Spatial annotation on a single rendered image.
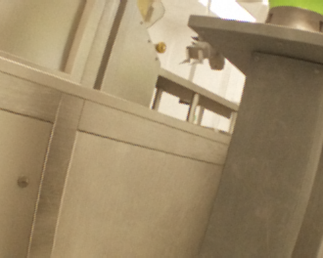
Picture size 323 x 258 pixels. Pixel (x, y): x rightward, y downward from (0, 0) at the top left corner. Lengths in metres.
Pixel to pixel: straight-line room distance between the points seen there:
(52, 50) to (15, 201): 0.36
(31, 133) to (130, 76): 0.53
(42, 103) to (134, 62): 0.52
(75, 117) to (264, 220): 0.34
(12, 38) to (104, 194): 0.35
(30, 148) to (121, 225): 0.27
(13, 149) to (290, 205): 0.41
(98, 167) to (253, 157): 0.30
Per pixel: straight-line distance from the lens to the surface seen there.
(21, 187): 0.67
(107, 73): 0.97
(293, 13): 0.62
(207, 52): 1.44
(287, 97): 0.58
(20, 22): 0.85
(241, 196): 0.58
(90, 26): 0.91
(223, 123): 2.04
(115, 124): 0.76
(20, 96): 0.64
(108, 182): 0.78
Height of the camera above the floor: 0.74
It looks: 3 degrees up
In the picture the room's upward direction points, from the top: 15 degrees clockwise
